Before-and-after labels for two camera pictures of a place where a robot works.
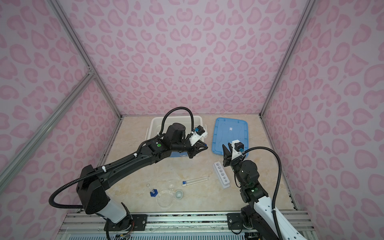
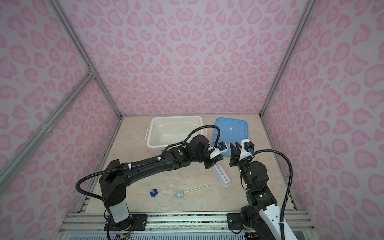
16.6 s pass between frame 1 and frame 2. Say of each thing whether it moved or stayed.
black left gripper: moved
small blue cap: stayed
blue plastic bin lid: stayed
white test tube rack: stayed
